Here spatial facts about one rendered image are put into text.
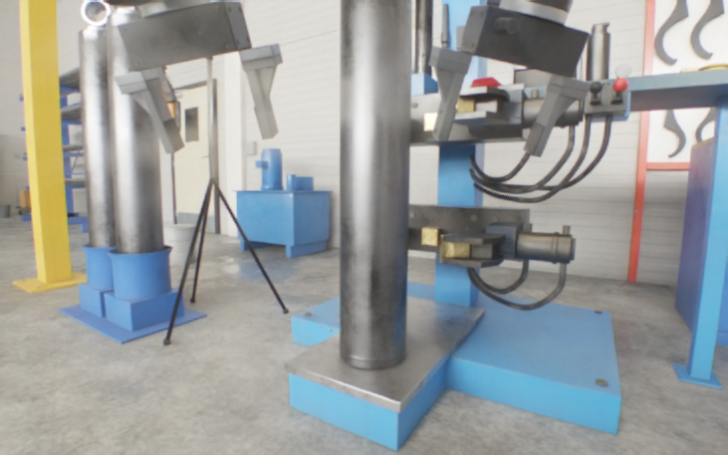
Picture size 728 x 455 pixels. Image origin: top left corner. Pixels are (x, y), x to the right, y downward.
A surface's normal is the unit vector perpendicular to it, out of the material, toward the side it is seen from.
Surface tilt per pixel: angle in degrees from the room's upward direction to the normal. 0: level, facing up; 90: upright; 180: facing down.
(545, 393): 90
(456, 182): 90
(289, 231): 90
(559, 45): 113
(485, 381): 90
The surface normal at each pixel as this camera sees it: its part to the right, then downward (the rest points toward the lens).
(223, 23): -0.08, 0.50
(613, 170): -0.53, 0.09
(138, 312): 0.85, 0.07
